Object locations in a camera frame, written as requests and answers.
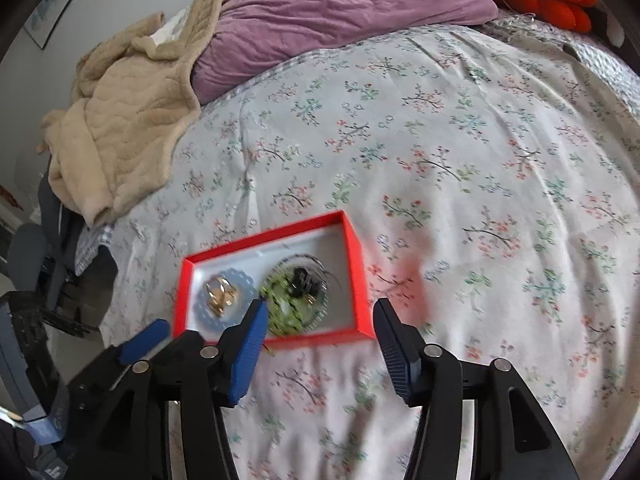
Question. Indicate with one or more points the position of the floral bedsheet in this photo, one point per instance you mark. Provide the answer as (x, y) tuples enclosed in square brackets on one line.
[(450, 185)]

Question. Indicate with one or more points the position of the red jewelry box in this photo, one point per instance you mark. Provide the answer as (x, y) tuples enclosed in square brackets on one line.
[(357, 280)]

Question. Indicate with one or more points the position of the green and black beaded ornament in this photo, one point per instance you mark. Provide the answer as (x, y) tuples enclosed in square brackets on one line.
[(287, 305)]

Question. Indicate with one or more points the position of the dark grey chair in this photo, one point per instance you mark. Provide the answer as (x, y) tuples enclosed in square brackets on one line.
[(60, 250)]

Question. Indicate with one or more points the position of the framed wall picture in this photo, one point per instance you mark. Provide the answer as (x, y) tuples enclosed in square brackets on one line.
[(50, 10)]

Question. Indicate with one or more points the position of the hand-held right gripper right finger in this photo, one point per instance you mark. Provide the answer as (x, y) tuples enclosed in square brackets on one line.
[(397, 355)]

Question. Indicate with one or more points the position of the purple blanket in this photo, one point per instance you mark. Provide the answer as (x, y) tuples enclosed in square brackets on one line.
[(325, 10)]

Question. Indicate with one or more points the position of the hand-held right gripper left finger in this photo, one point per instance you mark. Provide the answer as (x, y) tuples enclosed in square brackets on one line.
[(247, 350)]

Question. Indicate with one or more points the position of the beige fleece blanket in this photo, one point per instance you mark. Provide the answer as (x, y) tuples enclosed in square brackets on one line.
[(125, 125)]

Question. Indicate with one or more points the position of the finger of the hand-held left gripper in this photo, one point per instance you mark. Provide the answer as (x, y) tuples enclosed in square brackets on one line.
[(145, 341)]

